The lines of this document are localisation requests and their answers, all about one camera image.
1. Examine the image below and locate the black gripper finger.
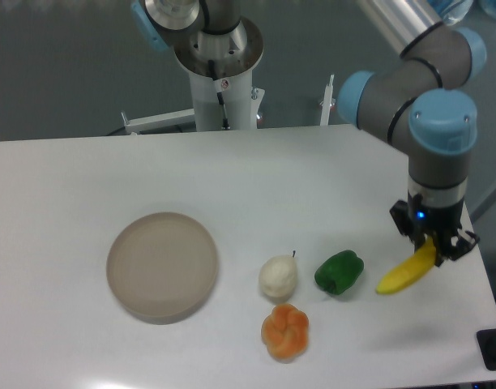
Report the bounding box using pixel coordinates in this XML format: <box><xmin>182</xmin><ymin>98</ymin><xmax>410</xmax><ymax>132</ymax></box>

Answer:
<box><xmin>434</xmin><ymin>229</ymin><xmax>480</xmax><ymax>267</ymax></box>
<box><xmin>389</xmin><ymin>199</ymin><xmax>417</xmax><ymax>242</ymax></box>

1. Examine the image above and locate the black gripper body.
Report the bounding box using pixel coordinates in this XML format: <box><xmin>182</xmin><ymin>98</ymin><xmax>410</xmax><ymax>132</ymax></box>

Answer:
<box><xmin>408</xmin><ymin>184</ymin><xmax>464</xmax><ymax>250</ymax></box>

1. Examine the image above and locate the yellow banana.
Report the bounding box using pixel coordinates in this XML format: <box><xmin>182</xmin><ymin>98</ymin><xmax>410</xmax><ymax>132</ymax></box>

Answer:
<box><xmin>375</xmin><ymin>237</ymin><xmax>436</xmax><ymax>295</ymax></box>

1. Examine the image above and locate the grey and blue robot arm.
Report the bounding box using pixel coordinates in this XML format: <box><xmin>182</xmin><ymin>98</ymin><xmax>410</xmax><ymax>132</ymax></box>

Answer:
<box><xmin>130</xmin><ymin>1</ymin><xmax>486</xmax><ymax>265</ymax></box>

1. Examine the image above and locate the green bell pepper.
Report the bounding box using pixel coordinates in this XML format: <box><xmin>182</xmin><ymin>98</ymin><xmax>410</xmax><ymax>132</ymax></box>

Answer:
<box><xmin>314</xmin><ymin>250</ymin><xmax>365</xmax><ymax>296</ymax></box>

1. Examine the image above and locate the black box at table edge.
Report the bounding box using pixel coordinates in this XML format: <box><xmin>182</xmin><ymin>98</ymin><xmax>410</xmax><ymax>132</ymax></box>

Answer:
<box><xmin>476</xmin><ymin>329</ymin><xmax>496</xmax><ymax>371</ymax></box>

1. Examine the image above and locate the white pear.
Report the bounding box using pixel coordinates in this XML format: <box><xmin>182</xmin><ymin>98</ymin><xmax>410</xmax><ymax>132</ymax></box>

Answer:
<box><xmin>259</xmin><ymin>254</ymin><xmax>298</xmax><ymax>300</ymax></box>

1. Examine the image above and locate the orange knotted bread roll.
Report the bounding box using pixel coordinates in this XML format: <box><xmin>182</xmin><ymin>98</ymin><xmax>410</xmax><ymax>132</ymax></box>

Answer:
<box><xmin>261</xmin><ymin>303</ymin><xmax>310</xmax><ymax>361</ymax></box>

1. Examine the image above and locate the blue plastic bag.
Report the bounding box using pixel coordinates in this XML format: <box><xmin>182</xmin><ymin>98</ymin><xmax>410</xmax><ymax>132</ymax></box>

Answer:
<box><xmin>428</xmin><ymin>0</ymin><xmax>474</xmax><ymax>26</ymax></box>

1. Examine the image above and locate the beige round plate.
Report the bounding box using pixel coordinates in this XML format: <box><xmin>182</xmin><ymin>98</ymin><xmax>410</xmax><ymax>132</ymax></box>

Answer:
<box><xmin>106</xmin><ymin>212</ymin><xmax>220</xmax><ymax>324</ymax></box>

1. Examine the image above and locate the white right frame post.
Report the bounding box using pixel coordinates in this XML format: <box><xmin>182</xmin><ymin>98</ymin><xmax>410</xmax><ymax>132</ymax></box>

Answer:
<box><xmin>319</xmin><ymin>74</ymin><xmax>336</xmax><ymax>126</ymax></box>

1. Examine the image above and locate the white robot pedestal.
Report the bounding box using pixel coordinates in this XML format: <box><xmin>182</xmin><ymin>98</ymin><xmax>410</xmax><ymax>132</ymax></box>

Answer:
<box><xmin>174</xmin><ymin>17</ymin><xmax>264</xmax><ymax>131</ymax></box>

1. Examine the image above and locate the white left frame bracket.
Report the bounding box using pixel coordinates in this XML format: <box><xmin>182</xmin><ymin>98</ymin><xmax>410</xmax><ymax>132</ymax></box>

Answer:
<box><xmin>121</xmin><ymin>109</ymin><xmax>195</xmax><ymax>135</ymax></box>

